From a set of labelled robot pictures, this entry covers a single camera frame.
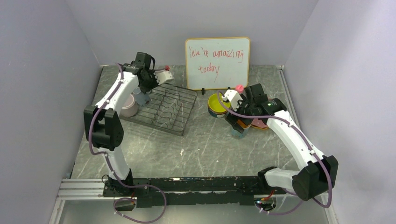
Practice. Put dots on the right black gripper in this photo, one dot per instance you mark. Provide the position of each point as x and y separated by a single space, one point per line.
232 119

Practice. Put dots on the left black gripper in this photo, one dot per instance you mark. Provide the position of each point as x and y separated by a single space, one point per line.
144 89

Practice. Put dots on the blue butterfly mug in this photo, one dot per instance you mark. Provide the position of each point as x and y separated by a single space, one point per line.
237 134

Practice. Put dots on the teal white dotted bowl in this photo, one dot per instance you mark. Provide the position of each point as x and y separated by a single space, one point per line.
217 114

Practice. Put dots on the pink polka dot plate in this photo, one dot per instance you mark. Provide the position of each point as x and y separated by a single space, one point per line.
257 122

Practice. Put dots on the yellow-green bowl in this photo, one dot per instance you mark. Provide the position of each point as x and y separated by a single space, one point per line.
215 106

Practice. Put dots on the grey lilac mug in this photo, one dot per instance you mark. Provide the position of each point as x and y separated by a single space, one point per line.
130 107

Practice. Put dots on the yellow polka dot plate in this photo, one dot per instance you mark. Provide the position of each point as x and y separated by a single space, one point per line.
261 127

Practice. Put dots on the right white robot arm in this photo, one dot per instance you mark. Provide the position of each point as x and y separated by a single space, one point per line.
316 172

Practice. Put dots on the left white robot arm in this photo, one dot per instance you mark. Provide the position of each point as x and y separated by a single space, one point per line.
103 128

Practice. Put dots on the small pink bottle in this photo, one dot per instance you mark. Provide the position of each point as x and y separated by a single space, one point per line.
239 88

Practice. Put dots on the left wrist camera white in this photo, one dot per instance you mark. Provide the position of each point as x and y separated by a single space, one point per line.
163 75

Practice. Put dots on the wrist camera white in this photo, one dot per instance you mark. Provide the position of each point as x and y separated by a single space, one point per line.
163 75
234 98

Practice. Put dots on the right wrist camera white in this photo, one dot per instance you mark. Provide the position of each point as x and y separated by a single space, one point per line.
234 98

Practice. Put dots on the grey wire dish rack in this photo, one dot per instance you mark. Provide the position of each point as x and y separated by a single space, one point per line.
168 111

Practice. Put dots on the whiteboard with yellow frame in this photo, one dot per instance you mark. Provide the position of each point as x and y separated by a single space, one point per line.
217 63

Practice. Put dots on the black base frame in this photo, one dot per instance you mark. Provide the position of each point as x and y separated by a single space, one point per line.
149 192

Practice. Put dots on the aluminium rail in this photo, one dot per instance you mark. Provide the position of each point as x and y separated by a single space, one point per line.
82 190

